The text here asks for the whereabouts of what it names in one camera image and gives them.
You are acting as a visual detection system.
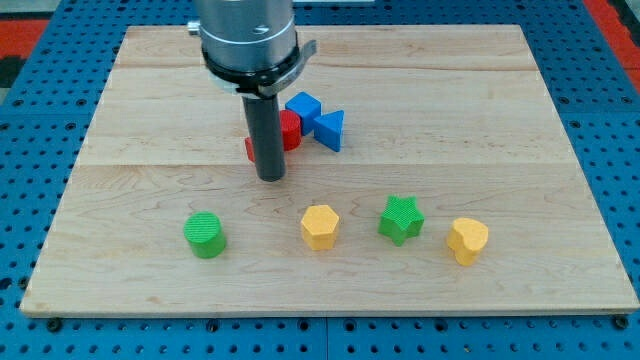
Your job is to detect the red star block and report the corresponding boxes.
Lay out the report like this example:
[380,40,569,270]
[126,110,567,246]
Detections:
[244,137,255,163]

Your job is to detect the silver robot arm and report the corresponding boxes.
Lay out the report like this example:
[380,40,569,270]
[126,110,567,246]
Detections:
[188,0,317,99]

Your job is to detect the green star block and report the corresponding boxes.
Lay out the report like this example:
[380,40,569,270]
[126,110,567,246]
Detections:
[378,195,425,247]

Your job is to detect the yellow hexagon block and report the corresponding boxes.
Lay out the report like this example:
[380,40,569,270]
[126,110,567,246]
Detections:
[300,205,340,251]

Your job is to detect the blue triangle block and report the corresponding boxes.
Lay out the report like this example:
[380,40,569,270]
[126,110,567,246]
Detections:
[314,110,345,152]

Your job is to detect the red cylinder block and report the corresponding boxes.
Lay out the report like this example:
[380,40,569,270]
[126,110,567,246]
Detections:
[279,110,302,151]

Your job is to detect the blue cube block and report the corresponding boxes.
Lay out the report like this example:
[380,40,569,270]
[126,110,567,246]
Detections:
[285,92,322,136]

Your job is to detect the green cylinder block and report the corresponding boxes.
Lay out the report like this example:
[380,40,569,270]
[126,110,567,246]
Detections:
[183,211,227,258]

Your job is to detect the wooden board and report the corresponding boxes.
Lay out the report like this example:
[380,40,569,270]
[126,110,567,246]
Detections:
[20,25,639,318]

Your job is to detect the yellow heart block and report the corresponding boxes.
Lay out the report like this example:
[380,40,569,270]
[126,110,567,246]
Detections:
[446,217,489,266]

